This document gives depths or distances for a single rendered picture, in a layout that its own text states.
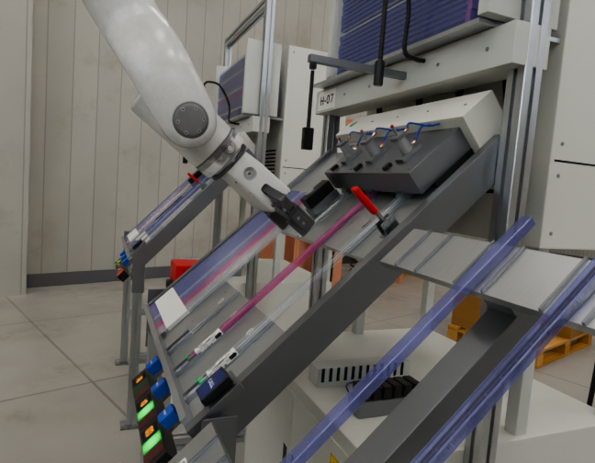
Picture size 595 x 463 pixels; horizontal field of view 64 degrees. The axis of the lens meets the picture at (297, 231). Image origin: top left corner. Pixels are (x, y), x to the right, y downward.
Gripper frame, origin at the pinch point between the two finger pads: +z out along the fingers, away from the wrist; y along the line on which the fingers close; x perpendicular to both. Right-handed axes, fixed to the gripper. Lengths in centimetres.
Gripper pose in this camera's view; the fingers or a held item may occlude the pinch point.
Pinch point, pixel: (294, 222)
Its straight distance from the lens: 81.8
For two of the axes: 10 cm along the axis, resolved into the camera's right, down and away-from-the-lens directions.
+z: 6.8, 6.3, 3.6
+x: -6.2, 7.7, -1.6
